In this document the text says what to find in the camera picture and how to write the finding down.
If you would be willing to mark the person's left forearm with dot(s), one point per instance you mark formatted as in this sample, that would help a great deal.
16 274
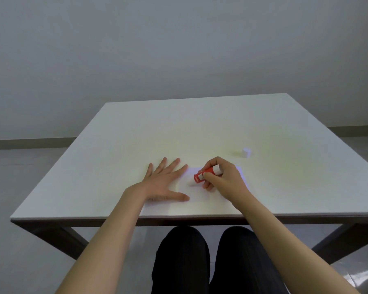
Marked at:
107 241

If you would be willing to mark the person's left thumb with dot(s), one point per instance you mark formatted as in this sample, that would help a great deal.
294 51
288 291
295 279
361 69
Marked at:
177 197

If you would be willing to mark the person's left little finger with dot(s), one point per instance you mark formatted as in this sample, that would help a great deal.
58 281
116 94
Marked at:
150 170

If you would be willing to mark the person's right thumb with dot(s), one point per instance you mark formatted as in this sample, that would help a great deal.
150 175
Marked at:
214 178

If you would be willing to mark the person's right forearm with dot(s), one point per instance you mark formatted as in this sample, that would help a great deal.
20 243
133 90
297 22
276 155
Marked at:
282 244

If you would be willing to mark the white table with dark frame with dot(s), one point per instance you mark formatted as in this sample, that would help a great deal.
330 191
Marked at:
202 128

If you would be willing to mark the white glue stick cap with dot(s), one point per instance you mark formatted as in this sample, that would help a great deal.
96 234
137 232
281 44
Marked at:
247 152

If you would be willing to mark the brown skirting board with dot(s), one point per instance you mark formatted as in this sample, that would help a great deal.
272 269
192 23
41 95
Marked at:
355 131
27 143

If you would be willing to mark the person's left middle finger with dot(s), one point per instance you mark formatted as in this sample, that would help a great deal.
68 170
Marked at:
172 166

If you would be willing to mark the red glue stick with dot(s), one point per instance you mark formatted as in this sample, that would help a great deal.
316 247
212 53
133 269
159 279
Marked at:
200 176

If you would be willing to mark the person's right hand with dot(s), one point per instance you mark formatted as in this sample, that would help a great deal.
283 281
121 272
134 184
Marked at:
229 183

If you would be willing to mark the person's left hand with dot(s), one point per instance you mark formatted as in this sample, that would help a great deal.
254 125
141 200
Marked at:
158 186

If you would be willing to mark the black trousers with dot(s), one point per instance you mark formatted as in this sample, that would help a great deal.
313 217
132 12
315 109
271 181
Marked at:
184 263

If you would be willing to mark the white paper sheet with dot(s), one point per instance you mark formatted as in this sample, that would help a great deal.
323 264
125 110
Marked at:
199 199

